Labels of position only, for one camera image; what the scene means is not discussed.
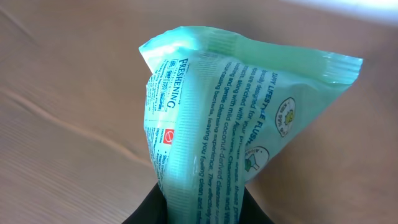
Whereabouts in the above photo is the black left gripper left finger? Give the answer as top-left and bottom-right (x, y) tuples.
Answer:
(123, 184), (168, 224)

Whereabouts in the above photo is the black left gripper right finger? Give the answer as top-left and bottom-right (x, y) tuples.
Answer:
(239, 188), (274, 224)

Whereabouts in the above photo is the white green sachet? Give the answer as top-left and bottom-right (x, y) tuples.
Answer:
(139, 26), (363, 223)

